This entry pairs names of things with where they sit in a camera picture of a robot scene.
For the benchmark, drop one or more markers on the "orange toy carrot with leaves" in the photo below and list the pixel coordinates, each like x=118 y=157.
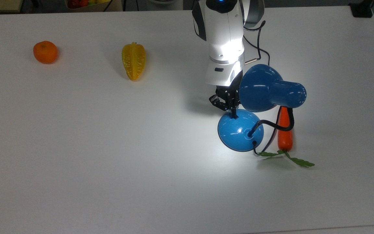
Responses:
x=285 y=139

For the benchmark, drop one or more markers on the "blue gooseneck desk lamp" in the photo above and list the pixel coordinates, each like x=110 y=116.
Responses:
x=239 y=133

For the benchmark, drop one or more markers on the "yellow toy starfruit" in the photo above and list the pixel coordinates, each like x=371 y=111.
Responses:
x=133 y=61

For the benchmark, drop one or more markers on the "black table clamp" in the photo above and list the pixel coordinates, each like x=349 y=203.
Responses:
x=361 y=8

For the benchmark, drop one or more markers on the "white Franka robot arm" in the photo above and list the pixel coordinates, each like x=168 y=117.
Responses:
x=224 y=32

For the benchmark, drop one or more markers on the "orange toy tangerine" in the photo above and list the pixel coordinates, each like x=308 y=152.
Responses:
x=45 y=52

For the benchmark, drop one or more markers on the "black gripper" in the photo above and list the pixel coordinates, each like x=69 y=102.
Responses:
x=227 y=92

